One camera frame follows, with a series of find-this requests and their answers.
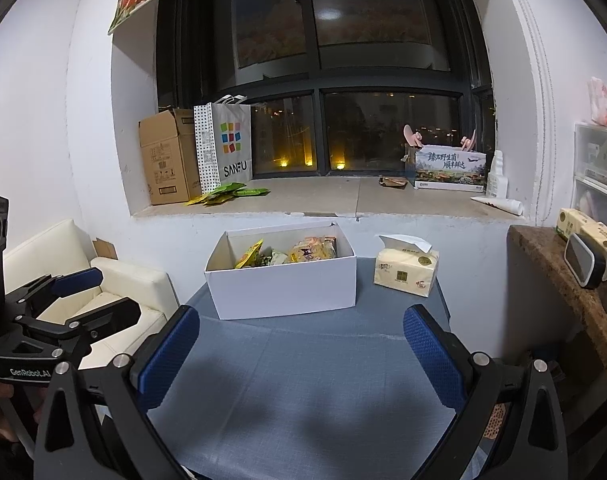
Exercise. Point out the olive green snack packet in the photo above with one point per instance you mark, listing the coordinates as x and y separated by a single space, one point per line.
277 258

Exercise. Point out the landscape printed box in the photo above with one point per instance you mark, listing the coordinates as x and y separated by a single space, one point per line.
448 167

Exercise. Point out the pile of green packets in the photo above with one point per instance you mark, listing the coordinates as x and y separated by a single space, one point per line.
228 192

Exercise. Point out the dark window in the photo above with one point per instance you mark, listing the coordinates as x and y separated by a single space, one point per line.
373 35

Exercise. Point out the brown flat packet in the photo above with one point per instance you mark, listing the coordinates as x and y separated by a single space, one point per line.
393 181

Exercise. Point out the pink floral box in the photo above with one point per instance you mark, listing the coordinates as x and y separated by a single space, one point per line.
606 102

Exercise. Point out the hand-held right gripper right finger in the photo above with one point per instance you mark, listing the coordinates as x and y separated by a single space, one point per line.
433 355

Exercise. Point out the small black-framed device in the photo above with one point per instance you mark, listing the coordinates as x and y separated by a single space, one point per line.
585 260

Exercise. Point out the brown stone counter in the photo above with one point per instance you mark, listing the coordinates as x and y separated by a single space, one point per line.
548 255

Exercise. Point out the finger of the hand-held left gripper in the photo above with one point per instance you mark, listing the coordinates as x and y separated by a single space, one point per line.
76 280
108 312

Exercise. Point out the white cardboard box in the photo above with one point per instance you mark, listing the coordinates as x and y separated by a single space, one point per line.
283 290

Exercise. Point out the white tube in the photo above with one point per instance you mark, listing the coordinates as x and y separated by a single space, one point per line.
498 204

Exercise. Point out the white bottle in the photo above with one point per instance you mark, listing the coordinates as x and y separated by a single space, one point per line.
497 175

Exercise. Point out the round orange snack packet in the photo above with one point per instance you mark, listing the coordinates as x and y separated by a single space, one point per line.
311 250

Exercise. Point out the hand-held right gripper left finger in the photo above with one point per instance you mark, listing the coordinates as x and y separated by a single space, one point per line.
168 355

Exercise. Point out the large yellow snack bag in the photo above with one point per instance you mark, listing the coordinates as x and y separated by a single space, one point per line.
248 255

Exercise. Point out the clear plastic drawer unit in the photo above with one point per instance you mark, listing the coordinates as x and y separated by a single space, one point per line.
598 170

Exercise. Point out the white armchair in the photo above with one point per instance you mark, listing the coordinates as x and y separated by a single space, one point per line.
118 280

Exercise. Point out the brown cardboard box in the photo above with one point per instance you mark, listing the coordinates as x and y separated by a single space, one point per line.
166 160

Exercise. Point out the small yellow tissue pack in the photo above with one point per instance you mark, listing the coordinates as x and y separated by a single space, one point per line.
578 222

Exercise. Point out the flat cardboard piece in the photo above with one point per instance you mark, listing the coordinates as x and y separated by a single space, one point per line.
104 248

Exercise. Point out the white shopping bag coloured squares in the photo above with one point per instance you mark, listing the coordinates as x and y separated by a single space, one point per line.
226 160

